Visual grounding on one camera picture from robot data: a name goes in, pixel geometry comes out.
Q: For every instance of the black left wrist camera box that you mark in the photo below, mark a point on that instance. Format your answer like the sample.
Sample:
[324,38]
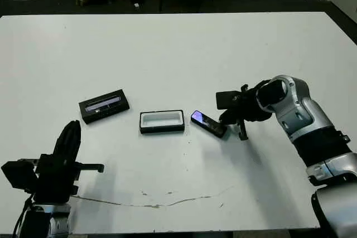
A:
[18,175]

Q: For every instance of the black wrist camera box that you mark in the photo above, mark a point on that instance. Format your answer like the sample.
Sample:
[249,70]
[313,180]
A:
[227,99]
[18,175]

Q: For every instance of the black box base white lining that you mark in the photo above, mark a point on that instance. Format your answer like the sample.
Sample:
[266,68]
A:
[161,130]

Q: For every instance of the black box lid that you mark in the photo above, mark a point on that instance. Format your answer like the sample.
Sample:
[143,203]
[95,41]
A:
[104,108]

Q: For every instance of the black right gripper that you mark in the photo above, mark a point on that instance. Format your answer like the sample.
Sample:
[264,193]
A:
[251,107]

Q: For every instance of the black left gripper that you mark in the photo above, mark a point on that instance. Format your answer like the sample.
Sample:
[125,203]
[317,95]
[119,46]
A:
[55,182]

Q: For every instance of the black handheld camera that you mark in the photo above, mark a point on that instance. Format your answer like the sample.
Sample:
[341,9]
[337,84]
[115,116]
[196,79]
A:
[207,123]

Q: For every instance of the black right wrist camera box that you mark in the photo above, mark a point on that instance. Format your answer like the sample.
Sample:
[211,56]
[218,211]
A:
[227,99]

